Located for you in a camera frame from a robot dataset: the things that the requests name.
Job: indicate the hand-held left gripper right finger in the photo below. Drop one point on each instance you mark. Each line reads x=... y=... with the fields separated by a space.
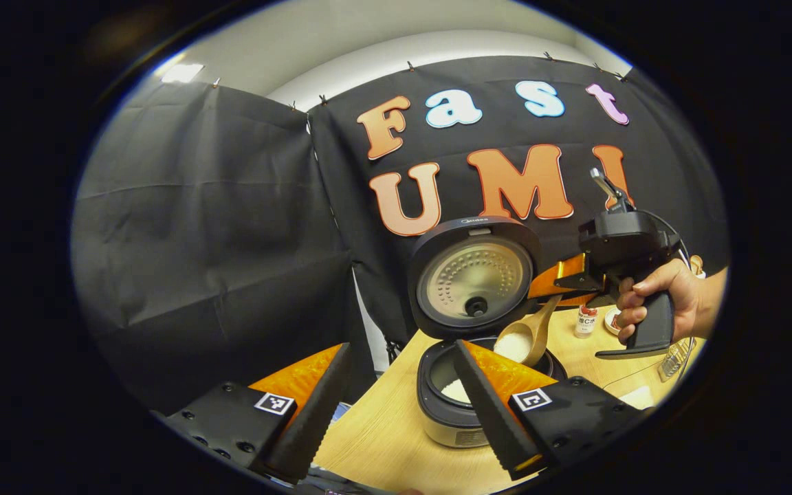
x=489 y=412

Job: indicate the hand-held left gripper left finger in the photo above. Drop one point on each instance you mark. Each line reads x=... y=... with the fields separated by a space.
x=313 y=412

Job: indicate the ceiling light panel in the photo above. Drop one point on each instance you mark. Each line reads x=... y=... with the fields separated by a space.
x=181 y=73

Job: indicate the clear plastic drink bottle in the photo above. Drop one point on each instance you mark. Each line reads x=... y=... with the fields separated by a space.
x=585 y=322

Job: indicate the wooden spoon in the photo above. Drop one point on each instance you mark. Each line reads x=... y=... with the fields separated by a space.
x=537 y=326

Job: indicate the toast bread slice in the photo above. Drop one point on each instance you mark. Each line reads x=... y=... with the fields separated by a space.
x=696 y=265

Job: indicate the black silver rice cooker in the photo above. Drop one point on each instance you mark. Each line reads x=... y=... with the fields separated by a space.
x=471 y=282

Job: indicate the black backdrop cloth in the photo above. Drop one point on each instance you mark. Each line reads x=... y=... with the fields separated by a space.
x=217 y=240

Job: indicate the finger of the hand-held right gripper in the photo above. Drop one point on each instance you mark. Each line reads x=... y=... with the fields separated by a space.
x=578 y=300
x=554 y=275

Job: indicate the white round plate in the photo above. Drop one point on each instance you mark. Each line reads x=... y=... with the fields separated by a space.
x=610 y=322

